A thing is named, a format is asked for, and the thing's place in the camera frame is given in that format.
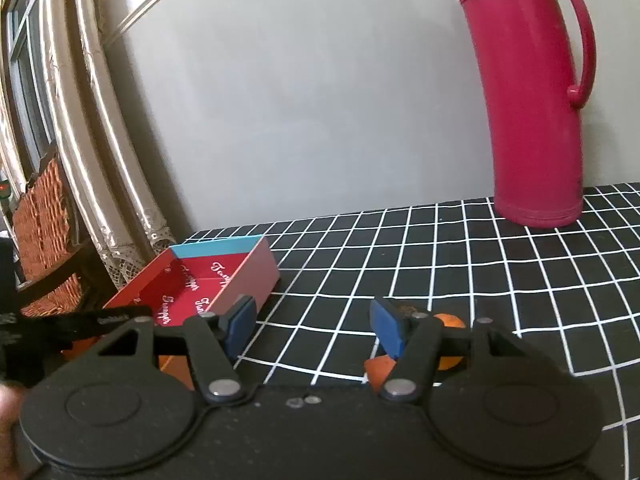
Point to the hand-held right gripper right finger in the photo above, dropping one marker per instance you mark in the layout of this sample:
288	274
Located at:
387	327

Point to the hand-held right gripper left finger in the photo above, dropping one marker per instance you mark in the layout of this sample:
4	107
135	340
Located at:
239	327

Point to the colourful cardboard box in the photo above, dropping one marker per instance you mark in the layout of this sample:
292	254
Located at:
200	280

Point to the person's left hand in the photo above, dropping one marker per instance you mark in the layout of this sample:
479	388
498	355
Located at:
7	425

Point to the woven wicker chair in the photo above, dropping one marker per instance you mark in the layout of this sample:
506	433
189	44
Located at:
45	240

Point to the black white grid tablecloth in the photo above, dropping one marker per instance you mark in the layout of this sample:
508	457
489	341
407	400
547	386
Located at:
450	260

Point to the beige lace curtain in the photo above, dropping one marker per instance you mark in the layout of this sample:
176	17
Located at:
95	110

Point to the window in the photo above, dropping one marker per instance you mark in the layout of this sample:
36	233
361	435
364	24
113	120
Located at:
27	70

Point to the red thermos jug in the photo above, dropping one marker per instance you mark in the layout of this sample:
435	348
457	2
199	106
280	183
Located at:
530	110

